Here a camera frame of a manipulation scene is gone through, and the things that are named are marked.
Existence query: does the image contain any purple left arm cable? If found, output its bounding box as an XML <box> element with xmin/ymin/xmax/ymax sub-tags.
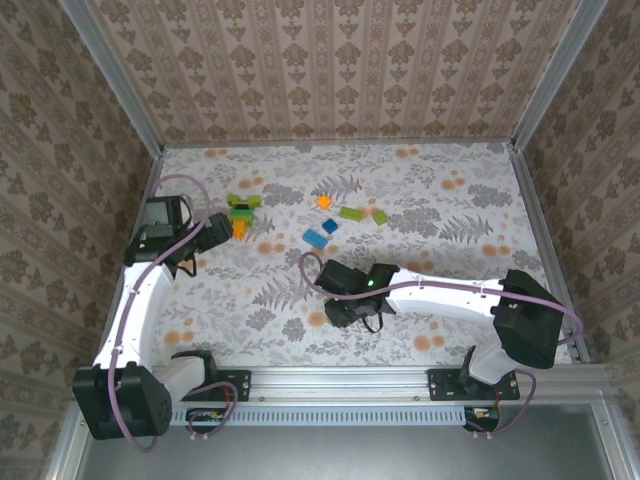
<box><xmin>107</xmin><ymin>174</ymin><xmax>240</xmax><ymax>454</ymax></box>

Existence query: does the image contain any light blue two-by-four lego brick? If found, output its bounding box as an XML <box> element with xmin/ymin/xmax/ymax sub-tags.
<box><xmin>302</xmin><ymin>228</ymin><xmax>330</xmax><ymax>251</ymax></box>

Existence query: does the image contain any aluminium corner post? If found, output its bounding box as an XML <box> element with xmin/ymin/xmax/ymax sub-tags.
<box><xmin>58</xmin><ymin>0</ymin><xmax>166</xmax><ymax>156</ymax></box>
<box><xmin>509</xmin><ymin>0</ymin><xmax>611</xmax><ymax>151</ymax></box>

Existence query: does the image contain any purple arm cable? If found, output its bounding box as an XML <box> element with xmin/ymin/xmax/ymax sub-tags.
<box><xmin>107</xmin><ymin>174</ymin><xmax>240</xmax><ymax>454</ymax></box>
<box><xmin>298</xmin><ymin>251</ymin><xmax>585</xmax><ymax>441</ymax></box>

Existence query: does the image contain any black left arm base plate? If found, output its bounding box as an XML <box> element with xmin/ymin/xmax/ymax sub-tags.
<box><xmin>209</xmin><ymin>368</ymin><xmax>252</xmax><ymax>402</ymax></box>

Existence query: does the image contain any aluminium side rail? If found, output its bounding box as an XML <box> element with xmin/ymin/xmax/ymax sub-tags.
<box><xmin>93</xmin><ymin>148</ymin><xmax>166</xmax><ymax>366</ymax></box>
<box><xmin>509</xmin><ymin>143</ymin><xmax>594</xmax><ymax>365</ymax></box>

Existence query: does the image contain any aluminium back rail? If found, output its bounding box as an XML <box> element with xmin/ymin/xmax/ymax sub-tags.
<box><xmin>160</xmin><ymin>137</ymin><xmax>516</xmax><ymax>150</ymax></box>

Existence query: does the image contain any aluminium front rail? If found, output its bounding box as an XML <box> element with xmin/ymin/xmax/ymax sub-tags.
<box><xmin>74</xmin><ymin>363</ymin><xmax>614</xmax><ymax>404</ymax></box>

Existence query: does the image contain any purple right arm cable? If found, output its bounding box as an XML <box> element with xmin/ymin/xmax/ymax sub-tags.
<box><xmin>298</xmin><ymin>251</ymin><xmax>585</xmax><ymax>441</ymax></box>

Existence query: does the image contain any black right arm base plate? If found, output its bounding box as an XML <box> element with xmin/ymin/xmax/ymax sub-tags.
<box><xmin>428</xmin><ymin>367</ymin><xmax>521</xmax><ymax>401</ymax></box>

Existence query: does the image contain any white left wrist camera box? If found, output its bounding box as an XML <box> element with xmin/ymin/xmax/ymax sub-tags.
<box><xmin>143</xmin><ymin>196</ymin><xmax>195</xmax><ymax>239</ymax></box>

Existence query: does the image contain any grey metal front panel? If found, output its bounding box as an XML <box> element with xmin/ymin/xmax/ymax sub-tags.
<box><xmin>74</xmin><ymin>423</ymin><xmax>614</xmax><ymax>480</ymax></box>

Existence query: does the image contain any black cable connector box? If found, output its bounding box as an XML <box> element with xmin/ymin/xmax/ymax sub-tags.
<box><xmin>463</xmin><ymin>405</ymin><xmax>501</xmax><ymax>432</ymax></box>
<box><xmin>185</xmin><ymin>407</ymin><xmax>226</xmax><ymax>434</ymax></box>

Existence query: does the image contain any grey slotted cable duct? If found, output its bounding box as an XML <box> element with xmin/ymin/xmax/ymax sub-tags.
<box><xmin>169</xmin><ymin>405</ymin><xmax>464</xmax><ymax>426</ymax></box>

